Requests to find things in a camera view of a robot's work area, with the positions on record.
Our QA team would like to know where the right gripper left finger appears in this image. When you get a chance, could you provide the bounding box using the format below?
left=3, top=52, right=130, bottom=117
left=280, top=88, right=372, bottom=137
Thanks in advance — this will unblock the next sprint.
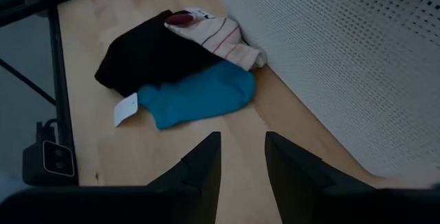
left=147, top=131, right=223, bottom=224

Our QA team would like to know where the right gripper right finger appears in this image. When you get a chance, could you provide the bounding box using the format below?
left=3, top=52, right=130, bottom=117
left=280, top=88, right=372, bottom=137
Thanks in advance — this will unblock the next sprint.
left=264, top=131, right=378, bottom=224

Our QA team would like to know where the teal sock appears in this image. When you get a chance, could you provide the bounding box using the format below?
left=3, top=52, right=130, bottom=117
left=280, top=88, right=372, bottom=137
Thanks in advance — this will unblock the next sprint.
left=137, top=60, right=257, bottom=131

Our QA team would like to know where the white paper tag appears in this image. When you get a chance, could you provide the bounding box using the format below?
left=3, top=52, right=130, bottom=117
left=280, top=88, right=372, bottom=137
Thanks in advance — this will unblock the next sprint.
left=113, top=92, right=139, bottom=128

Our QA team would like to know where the white perforated plastic basket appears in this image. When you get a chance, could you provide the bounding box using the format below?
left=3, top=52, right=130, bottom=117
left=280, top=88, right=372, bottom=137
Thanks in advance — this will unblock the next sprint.
left=216, top=0, right=440, bottom=180

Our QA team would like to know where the black garment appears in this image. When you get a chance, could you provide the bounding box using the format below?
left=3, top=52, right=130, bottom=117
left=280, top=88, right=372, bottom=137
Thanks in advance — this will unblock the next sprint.
left=94, top=9, right=224, bottom=98

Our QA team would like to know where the cream striped sock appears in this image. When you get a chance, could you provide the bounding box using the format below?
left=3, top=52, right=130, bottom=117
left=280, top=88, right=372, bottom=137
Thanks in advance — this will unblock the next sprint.
left=164, top=7, right=268, bottom=72

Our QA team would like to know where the black table-level camera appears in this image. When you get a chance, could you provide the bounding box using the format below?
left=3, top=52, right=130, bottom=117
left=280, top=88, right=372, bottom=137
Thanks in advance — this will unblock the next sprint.
left=22, top=119, right=78, bottom=187

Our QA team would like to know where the black aluminium rig frame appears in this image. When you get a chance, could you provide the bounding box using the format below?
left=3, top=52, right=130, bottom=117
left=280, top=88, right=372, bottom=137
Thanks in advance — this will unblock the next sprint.
left=0, top=0, right=128, bottom=186

